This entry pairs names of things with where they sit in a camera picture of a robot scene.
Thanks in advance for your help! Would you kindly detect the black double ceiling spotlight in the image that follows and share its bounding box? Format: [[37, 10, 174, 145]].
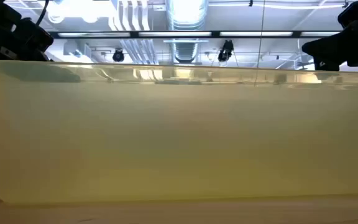
[[217, 39, 235, 63]]

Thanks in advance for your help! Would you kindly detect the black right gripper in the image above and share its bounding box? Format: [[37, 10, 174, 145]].
[[301, 20, 358, 72]]

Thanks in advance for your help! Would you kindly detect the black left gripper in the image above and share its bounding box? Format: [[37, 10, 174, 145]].
[[0, 17, 55, 73]]

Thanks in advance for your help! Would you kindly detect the black linear ceiling light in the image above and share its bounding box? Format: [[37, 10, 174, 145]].
[[48, 30, 341, 39]]

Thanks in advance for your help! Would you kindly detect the thin hanging black cable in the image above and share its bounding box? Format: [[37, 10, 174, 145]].
[[254, 0, 265, 87]]

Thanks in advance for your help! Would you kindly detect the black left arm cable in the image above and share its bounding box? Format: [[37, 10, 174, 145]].
[[35, 0, 50, 26]]

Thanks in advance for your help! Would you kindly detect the yellow translucent plastic bin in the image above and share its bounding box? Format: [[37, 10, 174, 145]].
[[0, 60, 358, 205]]

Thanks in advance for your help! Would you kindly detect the silver round ventilation duct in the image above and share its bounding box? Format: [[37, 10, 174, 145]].
[[165, 0, 210, 65]]

